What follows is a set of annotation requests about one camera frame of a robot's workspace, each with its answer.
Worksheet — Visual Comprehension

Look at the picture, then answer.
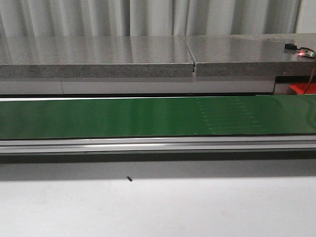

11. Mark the grey stone countertop right slab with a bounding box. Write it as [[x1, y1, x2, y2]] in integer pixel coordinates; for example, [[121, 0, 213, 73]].
[[185, 33, 316, 77]]

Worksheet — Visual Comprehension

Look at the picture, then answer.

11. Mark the white pleated curtain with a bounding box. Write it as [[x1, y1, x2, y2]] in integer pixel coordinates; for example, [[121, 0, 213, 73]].
[[0, 0, 316, 37]]

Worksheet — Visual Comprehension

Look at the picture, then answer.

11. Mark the grey stone countertop slab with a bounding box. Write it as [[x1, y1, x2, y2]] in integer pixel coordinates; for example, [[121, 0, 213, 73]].
[[0, 36, 194, 79], [185, 33, 316, 77]]

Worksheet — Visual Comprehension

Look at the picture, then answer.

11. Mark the red black sensor wire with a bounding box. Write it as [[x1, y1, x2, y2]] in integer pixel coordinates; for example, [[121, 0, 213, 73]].
[[302, 45, 316, 95]]

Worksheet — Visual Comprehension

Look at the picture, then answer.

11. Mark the red plastic tray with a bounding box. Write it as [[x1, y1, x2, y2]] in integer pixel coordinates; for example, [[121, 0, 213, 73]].
[[290, 82, 316, 95]]

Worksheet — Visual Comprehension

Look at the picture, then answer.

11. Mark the green conveyor belt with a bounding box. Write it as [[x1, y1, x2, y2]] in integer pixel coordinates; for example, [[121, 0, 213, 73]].
[[0, 95, 316, 155]]

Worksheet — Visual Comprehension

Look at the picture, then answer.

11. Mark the grey stone countertop left slab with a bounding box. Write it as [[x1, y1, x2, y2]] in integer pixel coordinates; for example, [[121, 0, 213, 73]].
[[0, 36, 194, 79]]

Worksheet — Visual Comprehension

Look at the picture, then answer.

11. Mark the small sensor circuit board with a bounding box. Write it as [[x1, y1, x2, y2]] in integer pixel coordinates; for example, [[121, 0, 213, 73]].
[[284, 43, 316, 58]]

